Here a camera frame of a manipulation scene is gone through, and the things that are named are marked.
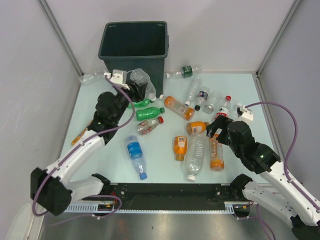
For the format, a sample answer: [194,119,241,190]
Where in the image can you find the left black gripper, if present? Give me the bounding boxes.
[112,80,147,123]

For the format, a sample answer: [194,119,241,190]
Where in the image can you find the orange juice bottle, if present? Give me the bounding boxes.
[186,121,210,135]

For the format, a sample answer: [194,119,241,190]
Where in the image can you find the orange juice bottle barcode up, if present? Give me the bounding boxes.
[173,136,188,161]

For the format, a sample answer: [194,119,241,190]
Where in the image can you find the yellow navy milk tea bottle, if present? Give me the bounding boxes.
[71,120,93,147]

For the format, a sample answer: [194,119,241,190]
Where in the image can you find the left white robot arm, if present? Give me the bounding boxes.
[30,81,147,217]

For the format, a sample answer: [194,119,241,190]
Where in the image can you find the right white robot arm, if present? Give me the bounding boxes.
[206,115,320,240]

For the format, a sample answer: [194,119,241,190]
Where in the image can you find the green bottle near bin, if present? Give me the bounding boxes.
[127,98,152,109]

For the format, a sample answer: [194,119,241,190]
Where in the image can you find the dark green plastic bin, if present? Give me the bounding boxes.
[98,21,169,97]

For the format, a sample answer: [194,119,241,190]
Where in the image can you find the red label water bottle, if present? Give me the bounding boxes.
[212,95,232,121]

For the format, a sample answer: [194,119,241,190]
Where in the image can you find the green bottle with cap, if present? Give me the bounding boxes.
[135,106,165,121]

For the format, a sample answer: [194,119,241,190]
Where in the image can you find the large clear bottle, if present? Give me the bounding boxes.
[184,132,207,182]

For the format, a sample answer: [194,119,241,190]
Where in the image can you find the orange jasmine tea bottle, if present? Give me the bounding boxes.
[209,134,225,171]

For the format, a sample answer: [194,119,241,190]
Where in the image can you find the clear cup silver base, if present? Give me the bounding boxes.
[203,90,222,114]

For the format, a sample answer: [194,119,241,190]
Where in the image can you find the red cap crushed bottle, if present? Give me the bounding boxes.
[137,116,164,135]

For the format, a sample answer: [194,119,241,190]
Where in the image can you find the orange tea bottle white cap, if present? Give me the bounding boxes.
[159,94,195,121]

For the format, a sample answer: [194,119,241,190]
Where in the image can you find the pepsi label clear bottle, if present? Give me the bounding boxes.
[194,86,210,111]

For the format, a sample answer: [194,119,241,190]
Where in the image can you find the green label clear bottle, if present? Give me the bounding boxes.
[164,64,203,79]

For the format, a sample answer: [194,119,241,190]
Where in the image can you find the blue label water bottle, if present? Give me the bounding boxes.
[125,135,147,180]

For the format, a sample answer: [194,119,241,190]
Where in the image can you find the crushed clear bottle far left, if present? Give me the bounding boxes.
[78,71,104,86]

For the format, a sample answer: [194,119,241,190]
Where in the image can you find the clear bottle white cap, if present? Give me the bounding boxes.
[184,76,203,106]

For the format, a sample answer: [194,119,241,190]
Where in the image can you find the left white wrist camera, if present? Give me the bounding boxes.
[103,69,130,90]

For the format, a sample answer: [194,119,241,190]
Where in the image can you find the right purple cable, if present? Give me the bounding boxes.
[243,101,320,240]

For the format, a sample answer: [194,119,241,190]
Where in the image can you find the purple cable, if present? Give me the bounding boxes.
[31,76,137,227]
[243,101,320,240]

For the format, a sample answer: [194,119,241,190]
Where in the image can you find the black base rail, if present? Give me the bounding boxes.
[84,182,251,213]

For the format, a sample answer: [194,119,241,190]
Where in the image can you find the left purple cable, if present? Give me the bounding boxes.
[31,76,137,227]

